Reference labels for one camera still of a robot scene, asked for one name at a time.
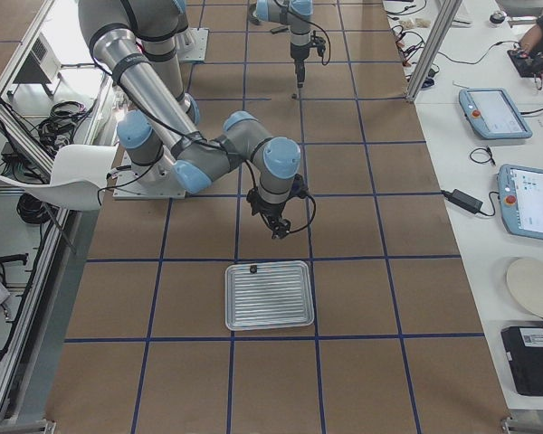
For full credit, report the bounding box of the white round plate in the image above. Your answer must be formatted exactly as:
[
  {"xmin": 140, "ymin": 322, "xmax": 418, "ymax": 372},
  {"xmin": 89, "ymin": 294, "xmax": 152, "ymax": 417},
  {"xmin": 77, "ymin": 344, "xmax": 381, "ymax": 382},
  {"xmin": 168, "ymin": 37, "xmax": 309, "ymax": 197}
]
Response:
[{"xmin": 506, "ymin": 258, "xmax": 543, "ymax": 318}]

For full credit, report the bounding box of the black laptop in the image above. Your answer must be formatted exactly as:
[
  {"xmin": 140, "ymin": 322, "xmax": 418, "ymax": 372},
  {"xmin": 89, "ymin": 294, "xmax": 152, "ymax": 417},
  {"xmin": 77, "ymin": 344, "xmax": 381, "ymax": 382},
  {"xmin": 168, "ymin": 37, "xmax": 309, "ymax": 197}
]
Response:
[{"xmin": 500, "ymin": 326, "xmax": 543, "ymax": 397}]

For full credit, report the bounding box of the far blue teach pendant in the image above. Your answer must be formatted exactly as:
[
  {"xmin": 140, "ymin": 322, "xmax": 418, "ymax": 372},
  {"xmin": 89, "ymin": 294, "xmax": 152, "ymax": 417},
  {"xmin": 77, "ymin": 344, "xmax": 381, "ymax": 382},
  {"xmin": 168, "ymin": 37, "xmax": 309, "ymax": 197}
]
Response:
[{"xmin": 458, "ymin": 88, "xmax": 533, "ymax": 140}]

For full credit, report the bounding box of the blue teach pendant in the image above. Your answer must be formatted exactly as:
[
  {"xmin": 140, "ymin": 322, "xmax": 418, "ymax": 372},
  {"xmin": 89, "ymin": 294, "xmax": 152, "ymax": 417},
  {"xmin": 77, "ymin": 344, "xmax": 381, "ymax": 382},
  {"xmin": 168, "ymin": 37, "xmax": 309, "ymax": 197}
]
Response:
[
  {"xmin": 458, "ymin": 88, "xmax": 533, "ymax": 140},
  {"xmin": 497, "ymin": 165, "xmax": 543, "ymax": 240}
]

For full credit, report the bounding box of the black power adapter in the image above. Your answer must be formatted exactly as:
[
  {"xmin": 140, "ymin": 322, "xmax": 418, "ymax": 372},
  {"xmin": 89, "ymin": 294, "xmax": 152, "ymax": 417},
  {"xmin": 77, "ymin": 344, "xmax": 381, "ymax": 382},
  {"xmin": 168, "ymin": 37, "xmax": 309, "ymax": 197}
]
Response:
[{"xmin": 442, "ymin": 189, "xmax": 482, "ymax": 214}]

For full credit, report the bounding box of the person's hand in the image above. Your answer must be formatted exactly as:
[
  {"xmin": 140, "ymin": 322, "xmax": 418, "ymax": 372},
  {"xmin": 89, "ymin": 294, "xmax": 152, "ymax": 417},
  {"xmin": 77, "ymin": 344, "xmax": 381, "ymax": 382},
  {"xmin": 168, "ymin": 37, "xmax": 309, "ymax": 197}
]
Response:
[{"xmin": 519, "ymin": 41, "xmax": 535, "ymax": 53}]

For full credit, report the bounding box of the silver ribbed metal tray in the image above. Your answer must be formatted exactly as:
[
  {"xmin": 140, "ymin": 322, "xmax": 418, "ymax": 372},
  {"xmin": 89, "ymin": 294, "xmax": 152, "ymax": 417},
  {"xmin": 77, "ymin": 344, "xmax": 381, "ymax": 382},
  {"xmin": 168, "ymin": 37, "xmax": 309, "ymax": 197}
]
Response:
[{"xmin": 224, "ymin": 260, "xmax": 315, "ymax": 331}]

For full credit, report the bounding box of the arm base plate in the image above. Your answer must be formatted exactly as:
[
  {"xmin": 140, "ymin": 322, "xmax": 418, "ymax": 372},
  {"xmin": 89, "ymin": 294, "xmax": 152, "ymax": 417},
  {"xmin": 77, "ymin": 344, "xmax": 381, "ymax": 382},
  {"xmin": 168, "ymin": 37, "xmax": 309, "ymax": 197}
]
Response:
[
  {"xmin": 176, "ymin": 27, "xmax": 209, "ymax": 63},
  {"xmin": 113, "ymin": 146, "xmax": 186, "ymax": 200}
]

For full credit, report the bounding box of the near blue teach pendant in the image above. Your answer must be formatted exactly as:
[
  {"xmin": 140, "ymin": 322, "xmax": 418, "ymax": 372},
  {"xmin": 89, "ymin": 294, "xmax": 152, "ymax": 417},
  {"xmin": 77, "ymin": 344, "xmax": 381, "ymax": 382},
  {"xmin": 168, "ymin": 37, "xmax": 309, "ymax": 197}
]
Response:
[{"xmin": 497, "ymin": 165, "xmax": 543, "ymax": 240}]

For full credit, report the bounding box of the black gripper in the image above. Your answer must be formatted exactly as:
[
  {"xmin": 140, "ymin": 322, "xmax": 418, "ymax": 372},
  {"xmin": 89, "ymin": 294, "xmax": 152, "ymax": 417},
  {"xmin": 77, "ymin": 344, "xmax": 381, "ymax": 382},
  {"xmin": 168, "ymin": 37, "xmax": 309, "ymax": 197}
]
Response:
[
  {"xmin": 291, "ymin": 43, "xmax": 325, "ymax": 88},
  {"xmin": 246, "ymin": 189, "xmax": 291, "ymax": 240}
]

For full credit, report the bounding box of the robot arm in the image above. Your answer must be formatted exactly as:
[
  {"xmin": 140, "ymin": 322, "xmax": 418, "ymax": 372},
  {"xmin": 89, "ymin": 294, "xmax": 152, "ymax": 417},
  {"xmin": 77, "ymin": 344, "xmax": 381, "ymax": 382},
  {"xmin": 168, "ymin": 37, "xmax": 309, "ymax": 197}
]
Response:
[
  {"xmin": 78, "ymin": 1, "xmax": 308, "ymax": 239},
  {"xmin": 247, "ymin": 0, "xmax": 329, "ymax": 89}
]

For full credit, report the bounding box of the white plastic chair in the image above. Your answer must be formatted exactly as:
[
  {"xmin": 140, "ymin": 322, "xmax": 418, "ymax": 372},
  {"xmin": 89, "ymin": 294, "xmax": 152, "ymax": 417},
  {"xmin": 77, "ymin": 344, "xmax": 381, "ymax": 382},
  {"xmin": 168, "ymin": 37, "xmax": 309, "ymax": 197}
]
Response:
[{"xmin": 0, "ymin": 144, "xmax": 118, "ymax": 212}]

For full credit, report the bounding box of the aluminium frame post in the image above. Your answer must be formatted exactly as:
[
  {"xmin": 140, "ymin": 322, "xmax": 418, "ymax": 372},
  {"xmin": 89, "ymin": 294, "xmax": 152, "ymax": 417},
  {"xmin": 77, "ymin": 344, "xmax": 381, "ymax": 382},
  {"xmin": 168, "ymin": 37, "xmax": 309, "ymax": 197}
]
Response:
[{"xmin": 405, "ymin": 0, "xmax": 462, "ymax": 102}]

